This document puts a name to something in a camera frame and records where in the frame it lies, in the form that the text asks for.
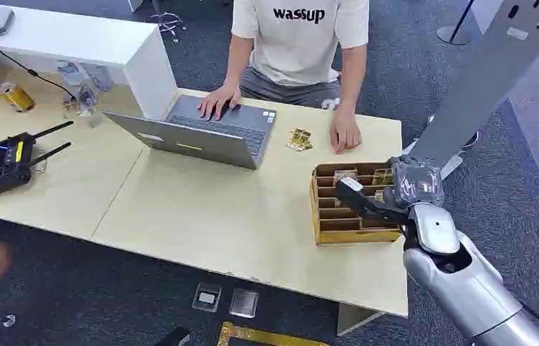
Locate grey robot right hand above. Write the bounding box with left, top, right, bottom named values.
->
left=335, top=156, right=446, bottom=226

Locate black object on floor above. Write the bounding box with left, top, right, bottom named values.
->
left=153, top=325, right=192, bottom=346

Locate black remote controller with antennas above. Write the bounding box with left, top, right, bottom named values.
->
left=0, top=120, right=75, bottom=199

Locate person's right hand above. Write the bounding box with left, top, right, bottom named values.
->
left=197, top=84, right=244, bottom=122

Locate gold drink can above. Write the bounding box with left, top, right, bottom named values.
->
left=0, top=81, right=36, bottom=114

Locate grey metal stand panel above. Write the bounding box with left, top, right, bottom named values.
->
left=402, top=0, right=539, bottom=181

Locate person's left hand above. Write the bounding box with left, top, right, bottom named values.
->
left=329, top=112, right=363, bottom=155

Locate wooden card box with slots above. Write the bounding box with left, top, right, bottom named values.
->
left=309, top=161, right=404, bottom=247

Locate white shelf box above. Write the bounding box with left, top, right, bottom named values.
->
left=0, top=0, right=179, bottom=121

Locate table leg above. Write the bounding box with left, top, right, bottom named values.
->
left=335, top=302, right=386, bottom=337

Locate clear card case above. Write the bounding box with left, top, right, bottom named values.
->
left=228, top=288, right=260, bottom=320
left=191, top=282, right=223, bottom=314

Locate gold framed black mat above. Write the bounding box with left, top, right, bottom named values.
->
left=216, top=321, right=332, bottom=346

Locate pile of gold cards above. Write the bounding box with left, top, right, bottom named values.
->
left=286, top=128, right=314, bottom=152

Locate black cable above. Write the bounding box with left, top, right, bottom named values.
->
left=0, top=35, right=78, bottom=102

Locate round floor stand base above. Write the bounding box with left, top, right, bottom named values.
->
left=436, top=0, right=476, bottom=47

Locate clear plastic bag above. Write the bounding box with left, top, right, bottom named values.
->
left=55, top=61, right=114, bottom=129

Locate grey open laptop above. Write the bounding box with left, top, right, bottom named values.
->
left=102, top=94, right=279, bottom=172

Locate person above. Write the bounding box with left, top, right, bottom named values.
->
left=223, top=0, right=370, bottom=110

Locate person's hand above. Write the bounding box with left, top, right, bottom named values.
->
left=197, top=84, right=244, bottom=122
left=329, top=112, right=363, bottom=155

